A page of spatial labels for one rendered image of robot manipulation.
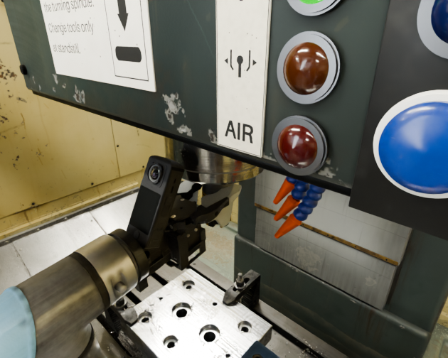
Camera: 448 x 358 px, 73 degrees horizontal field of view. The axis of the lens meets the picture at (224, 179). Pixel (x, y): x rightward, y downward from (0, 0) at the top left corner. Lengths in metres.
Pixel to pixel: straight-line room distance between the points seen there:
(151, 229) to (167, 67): 0.23
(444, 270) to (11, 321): 0.88
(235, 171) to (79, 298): 0.23
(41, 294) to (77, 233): 1.17
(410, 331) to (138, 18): 1.01
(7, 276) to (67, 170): 0.46
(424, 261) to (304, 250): 0.33
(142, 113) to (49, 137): 1.21
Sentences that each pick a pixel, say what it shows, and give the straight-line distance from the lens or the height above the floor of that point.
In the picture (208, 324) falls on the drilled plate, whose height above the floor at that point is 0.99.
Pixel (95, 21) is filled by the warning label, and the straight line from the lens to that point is 0.26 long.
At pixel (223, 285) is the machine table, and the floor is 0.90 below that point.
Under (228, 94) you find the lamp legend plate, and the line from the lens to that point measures 0.16.
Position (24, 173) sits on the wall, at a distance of 1.43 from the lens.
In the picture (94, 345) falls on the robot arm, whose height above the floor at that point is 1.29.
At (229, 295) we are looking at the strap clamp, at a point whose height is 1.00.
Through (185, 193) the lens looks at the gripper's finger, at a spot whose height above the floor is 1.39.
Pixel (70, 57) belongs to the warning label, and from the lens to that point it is 0.31.
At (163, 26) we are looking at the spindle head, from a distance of 0.19.
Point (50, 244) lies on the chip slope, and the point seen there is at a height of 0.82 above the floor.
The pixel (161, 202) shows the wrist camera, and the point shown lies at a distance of 0.37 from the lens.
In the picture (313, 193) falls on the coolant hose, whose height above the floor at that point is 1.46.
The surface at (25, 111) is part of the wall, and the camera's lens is 1.38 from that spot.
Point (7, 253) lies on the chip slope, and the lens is 1.49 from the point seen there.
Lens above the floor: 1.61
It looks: 25 degrees down
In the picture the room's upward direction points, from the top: straight up
